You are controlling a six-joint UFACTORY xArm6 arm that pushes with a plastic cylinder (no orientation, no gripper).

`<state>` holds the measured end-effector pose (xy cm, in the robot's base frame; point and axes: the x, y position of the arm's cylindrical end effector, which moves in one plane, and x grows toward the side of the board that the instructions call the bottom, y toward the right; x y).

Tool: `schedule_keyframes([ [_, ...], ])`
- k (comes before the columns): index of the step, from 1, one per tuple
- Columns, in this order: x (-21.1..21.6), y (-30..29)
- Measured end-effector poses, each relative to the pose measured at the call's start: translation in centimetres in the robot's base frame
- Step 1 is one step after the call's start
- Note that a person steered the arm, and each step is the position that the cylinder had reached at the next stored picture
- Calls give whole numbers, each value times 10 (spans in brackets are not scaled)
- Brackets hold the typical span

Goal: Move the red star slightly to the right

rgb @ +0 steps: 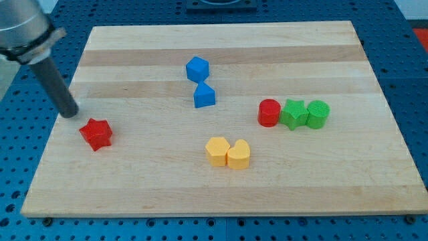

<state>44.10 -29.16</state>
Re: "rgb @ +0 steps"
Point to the wooden board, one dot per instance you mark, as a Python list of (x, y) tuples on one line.
[(245, 119)]

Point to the red cylinder block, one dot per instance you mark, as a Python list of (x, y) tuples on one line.
[(268, 113)]

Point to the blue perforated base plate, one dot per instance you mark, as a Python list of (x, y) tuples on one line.
[(394, 52)]

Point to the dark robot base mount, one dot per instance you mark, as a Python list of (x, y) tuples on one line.
[(193, 6)]

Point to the green cylinder block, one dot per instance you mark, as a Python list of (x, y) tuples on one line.
[(318, 113)]

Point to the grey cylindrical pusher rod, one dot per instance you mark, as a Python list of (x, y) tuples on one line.
[(53, 83)]

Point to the yellow heart block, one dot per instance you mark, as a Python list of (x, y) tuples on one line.
[(238, 156)]

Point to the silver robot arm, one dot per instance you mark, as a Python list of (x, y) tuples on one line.
[(27, 33)]

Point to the red star block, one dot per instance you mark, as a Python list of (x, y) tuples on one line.
[(97, 133)]

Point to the yellow hexagon block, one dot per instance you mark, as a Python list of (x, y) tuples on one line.
[(216, 151)]

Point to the green star block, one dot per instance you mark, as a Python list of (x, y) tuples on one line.
[(294, 114)]

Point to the blue cube block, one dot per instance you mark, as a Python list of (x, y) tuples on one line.
[(197, 69)]

